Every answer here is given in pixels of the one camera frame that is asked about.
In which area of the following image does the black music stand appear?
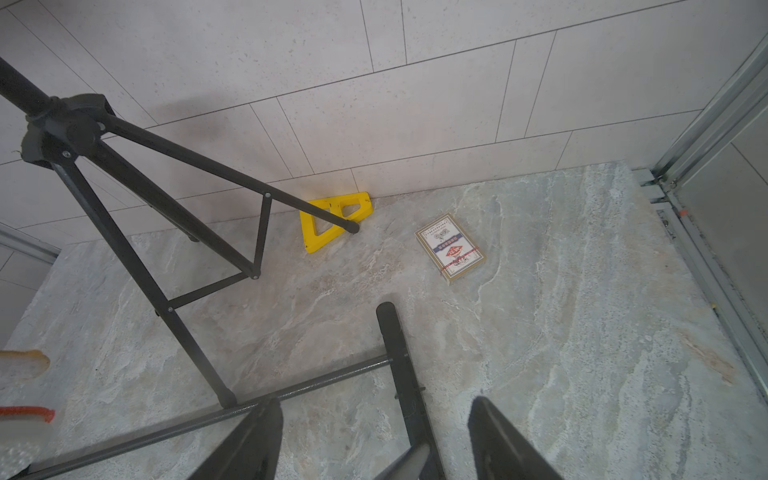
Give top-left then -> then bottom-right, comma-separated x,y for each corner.
0,56 -> 361,409

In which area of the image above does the black clothes rack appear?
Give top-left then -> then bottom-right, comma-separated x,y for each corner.
11,301 -> 448,480

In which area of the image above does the grey orange-edged insole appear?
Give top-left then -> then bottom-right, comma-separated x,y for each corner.
1,406 -> 56,444

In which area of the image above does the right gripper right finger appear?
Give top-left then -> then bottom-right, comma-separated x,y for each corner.
468,396 -> 562,480

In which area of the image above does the beige yellow-edged insole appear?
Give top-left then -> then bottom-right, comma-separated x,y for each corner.
0,350 -> 50,388

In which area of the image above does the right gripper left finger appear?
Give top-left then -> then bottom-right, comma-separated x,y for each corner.
188,398 -> 283,480

